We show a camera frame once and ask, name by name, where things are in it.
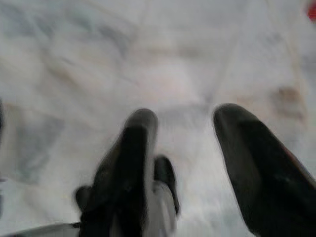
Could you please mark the red plastic stool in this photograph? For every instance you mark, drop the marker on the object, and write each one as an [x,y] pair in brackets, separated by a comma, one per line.
[312,10]

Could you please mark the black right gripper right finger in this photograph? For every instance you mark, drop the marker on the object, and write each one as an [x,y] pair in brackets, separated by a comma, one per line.
[259,172]

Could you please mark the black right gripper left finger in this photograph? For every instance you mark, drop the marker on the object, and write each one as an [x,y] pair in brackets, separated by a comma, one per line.
[128,160]

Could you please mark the robot right leg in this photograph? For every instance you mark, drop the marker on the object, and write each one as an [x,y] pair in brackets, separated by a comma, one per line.
[163,172]

